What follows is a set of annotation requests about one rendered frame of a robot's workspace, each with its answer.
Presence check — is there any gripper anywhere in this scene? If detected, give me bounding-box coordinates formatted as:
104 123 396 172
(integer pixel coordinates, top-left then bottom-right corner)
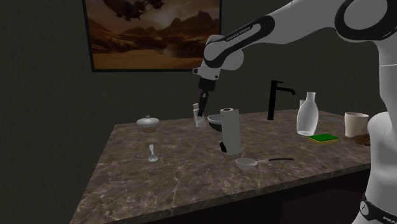
197 77 216 118

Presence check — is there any dark bowl with grey inside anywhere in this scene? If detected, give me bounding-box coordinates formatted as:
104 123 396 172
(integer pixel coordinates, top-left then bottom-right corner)
206 114 223 132

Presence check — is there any white paper towel roll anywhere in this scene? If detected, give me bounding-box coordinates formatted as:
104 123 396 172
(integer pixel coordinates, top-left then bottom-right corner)
218 107 243 156

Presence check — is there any white lidded dish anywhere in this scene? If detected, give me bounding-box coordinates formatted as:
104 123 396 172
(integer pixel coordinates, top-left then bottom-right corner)
136 115 160 129

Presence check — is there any black tap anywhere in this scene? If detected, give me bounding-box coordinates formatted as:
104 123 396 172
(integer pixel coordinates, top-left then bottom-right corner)
267 80 296 121

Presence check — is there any framed desert landscape picture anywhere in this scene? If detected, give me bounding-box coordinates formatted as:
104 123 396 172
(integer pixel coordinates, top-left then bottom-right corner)
81 0 223 73

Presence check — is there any clear glass bottle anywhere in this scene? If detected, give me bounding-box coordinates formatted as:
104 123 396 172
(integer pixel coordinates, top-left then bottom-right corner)
296 92 319 137

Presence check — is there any green and yellow sponge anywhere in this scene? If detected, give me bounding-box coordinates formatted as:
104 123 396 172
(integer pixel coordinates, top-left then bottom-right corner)
307 133 340 146

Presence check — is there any white cup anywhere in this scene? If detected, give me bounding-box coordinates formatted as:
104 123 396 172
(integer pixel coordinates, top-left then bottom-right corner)
344 111 370 138

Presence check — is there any brown wooden dish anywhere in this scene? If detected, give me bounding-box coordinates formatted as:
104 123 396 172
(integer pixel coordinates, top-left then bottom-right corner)
352 132 372 146

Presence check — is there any grey ladle with black handle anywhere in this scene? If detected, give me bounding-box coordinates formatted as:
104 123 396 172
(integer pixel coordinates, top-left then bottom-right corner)
235 157 295 171

